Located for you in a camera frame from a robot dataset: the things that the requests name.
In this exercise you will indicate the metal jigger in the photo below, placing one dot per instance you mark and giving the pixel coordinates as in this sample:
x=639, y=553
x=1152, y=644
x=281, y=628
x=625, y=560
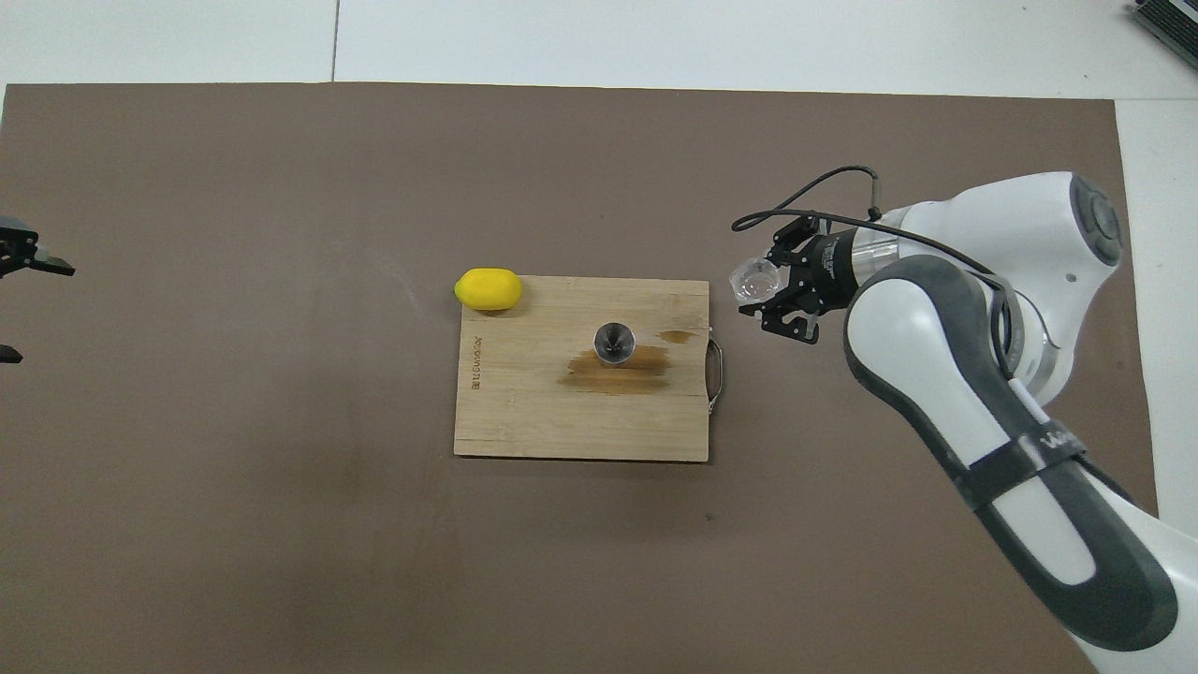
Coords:
x=615, y=343

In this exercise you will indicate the grey ribbed device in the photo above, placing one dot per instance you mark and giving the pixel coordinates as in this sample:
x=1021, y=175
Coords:
x=1170, y=21

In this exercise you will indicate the yellow lemon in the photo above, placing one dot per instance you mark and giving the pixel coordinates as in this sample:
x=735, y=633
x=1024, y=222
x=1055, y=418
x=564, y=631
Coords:
x=488, y=289

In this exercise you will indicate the wooden cutting board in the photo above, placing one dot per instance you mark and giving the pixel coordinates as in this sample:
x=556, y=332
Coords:
x=533, y=412

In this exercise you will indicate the clear glass cup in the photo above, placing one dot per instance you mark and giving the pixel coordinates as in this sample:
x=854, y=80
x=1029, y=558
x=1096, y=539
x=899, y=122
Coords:
x=756, y=281

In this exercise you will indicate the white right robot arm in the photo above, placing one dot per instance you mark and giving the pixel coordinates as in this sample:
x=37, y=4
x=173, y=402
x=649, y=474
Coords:
x=1029, y=225

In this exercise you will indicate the brown table mat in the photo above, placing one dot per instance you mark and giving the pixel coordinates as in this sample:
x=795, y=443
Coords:
x=281, y=515

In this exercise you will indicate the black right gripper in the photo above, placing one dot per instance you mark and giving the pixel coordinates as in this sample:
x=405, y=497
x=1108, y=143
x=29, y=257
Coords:
x=831, y=271

